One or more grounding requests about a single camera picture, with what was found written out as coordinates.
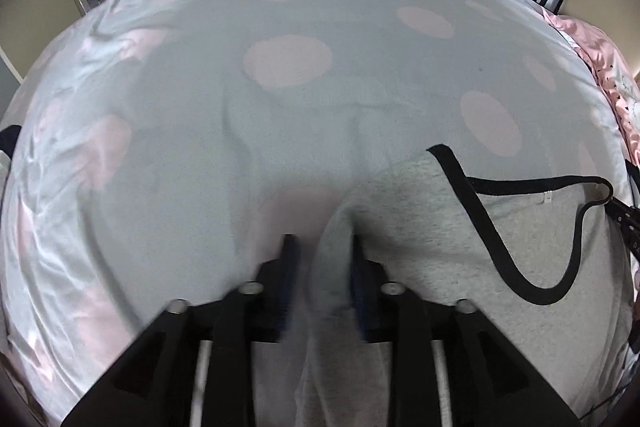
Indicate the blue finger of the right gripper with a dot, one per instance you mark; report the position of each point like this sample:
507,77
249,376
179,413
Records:
627,219

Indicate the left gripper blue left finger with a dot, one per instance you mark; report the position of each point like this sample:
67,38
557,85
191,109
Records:
274,302

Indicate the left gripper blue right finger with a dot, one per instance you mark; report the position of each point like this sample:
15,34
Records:
372,306

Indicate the light grey sweatshirt black collar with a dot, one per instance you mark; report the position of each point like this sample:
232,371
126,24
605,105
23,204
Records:
538,257

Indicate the light pink cloud pillow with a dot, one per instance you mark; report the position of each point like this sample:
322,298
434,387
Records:
610,72

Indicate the grey pink-dotted bed sheet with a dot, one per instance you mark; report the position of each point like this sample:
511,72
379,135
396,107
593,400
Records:
159,150

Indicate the cream padded headboard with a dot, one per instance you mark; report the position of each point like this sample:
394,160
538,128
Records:
619,19

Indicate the beige room door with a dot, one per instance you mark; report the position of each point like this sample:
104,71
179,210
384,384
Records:
28,26

